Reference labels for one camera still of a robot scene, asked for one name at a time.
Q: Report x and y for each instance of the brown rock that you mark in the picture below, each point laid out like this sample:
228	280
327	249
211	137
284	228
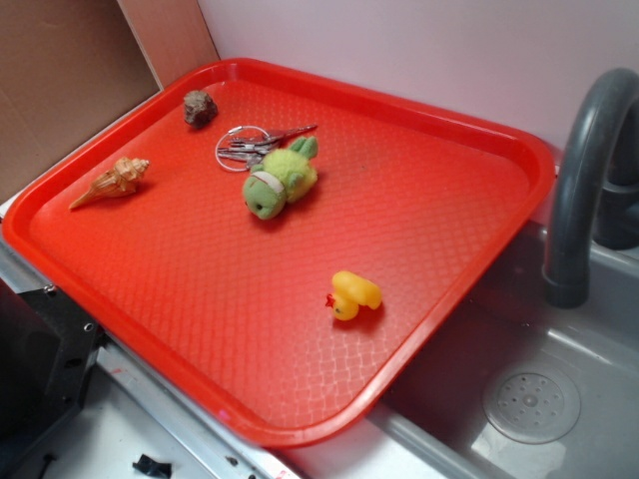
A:
199	109

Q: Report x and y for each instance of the green plush turtle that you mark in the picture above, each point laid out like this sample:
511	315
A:
284	177

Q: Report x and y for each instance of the grey plastic sink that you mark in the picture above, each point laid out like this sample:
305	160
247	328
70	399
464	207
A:
431	423

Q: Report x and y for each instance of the orange spiral seashell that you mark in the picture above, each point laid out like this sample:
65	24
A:
120	181

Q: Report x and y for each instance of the black metal bracket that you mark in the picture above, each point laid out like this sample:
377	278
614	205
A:
46	343

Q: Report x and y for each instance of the round sink drain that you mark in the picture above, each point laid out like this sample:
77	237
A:
531	403

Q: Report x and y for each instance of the grey plastic faucet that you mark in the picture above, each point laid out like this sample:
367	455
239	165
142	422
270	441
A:
596	195

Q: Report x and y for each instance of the yellow rubber duck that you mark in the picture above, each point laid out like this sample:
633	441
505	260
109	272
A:
349	293

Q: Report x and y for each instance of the black tape scrap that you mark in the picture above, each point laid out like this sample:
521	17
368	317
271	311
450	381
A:
152	468

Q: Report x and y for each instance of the silver keys on ring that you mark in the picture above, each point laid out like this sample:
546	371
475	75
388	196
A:
245	146

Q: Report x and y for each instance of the red plastic tray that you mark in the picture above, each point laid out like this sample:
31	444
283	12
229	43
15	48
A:
231	309

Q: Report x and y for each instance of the brown cardboard panel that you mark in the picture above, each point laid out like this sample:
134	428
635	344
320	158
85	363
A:
69	69

